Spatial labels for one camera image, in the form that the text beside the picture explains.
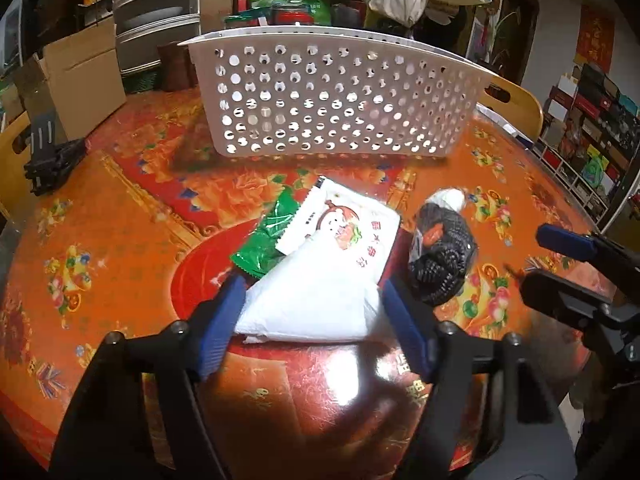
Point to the white printed soft packet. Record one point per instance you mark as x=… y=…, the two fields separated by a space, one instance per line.
x=320 y=290

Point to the green foil packet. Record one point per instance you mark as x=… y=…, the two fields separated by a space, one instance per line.
x=265 y=246

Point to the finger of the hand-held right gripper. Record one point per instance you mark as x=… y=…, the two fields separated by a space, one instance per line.
x=555 y=295
x=565 y=242

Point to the red wall poster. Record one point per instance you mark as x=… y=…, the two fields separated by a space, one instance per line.
x=595 y=35

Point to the red floral tablecloth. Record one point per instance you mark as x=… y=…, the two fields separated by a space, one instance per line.
x=125 y=240

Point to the black folded stand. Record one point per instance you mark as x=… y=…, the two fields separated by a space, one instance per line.
x=50 y=160

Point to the dark brown jar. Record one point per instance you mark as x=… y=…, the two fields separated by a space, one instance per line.
x=175 y=67

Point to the brown cardboard box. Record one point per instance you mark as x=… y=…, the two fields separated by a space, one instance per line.
x=85 y=75

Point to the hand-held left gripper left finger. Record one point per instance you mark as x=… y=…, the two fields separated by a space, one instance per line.
x=220 y=330

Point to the stack of steel pots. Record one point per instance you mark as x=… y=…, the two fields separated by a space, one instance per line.
x=150 y=10

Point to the shelf of assorted boxes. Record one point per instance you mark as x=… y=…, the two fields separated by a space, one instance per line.
x=590 y=135

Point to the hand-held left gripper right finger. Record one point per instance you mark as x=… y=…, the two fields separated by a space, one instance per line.
x=406 y=327

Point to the black knitted cloth in bag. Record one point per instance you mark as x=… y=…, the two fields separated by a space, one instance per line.
x=442 y=260

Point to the white perforated plastic basket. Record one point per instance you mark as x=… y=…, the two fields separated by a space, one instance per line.
x=325 y=31

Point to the small cardboard box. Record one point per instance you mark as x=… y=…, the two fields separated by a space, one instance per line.
x=216 y=10

